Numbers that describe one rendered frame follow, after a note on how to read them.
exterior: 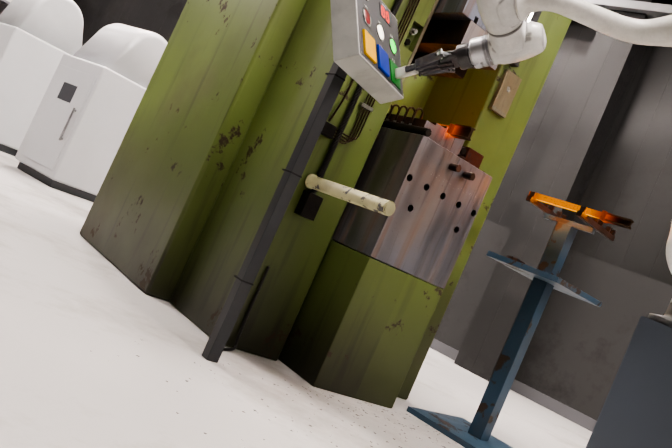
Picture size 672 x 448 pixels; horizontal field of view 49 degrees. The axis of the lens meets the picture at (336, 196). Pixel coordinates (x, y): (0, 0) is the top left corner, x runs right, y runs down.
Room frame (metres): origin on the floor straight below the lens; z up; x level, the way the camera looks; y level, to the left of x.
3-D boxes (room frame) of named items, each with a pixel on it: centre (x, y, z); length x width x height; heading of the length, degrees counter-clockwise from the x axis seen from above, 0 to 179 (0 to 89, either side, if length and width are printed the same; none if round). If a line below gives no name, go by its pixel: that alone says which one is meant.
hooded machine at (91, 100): (5.56, 1.85, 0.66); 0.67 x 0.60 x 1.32; 139
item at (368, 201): (2.34, -0.03, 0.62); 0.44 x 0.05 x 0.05; 35
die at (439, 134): (2.79, -0.14, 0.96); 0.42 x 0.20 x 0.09; 35
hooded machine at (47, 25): (6.54, 2.94, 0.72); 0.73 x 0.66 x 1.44; 140
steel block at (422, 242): (2.83, -0.18, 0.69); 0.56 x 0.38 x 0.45; 35
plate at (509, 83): (2.90, -0.44, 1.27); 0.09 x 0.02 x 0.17; 125
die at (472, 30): (2.79, -0.14, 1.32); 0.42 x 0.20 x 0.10; 35
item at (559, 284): (2.80, -0.85, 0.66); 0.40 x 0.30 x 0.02; 135
